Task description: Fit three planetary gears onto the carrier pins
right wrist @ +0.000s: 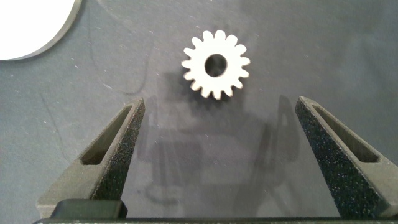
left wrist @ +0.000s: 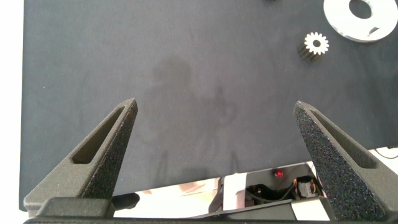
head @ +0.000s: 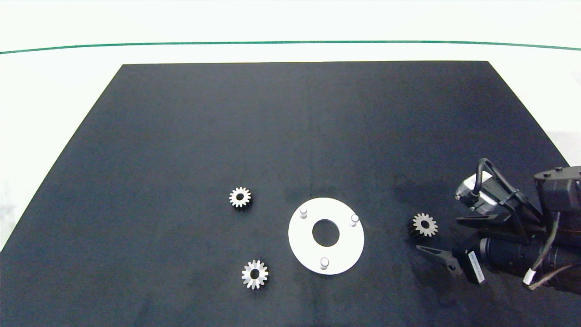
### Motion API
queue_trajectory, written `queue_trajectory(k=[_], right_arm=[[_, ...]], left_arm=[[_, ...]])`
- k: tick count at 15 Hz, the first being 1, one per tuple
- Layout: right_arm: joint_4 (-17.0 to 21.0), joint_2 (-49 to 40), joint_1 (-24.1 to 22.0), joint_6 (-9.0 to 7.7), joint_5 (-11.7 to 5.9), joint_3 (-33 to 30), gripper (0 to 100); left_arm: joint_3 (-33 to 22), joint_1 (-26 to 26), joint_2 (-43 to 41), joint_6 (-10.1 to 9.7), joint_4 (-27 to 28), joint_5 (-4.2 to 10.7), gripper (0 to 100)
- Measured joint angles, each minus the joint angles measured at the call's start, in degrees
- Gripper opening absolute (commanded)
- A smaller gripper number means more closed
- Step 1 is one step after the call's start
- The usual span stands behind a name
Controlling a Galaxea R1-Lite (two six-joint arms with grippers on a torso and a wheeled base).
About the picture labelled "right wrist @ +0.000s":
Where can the round white carrier plate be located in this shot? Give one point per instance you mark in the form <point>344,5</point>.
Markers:
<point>31,25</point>

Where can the small steel planetary gear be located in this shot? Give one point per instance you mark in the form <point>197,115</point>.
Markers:
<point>198,67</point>

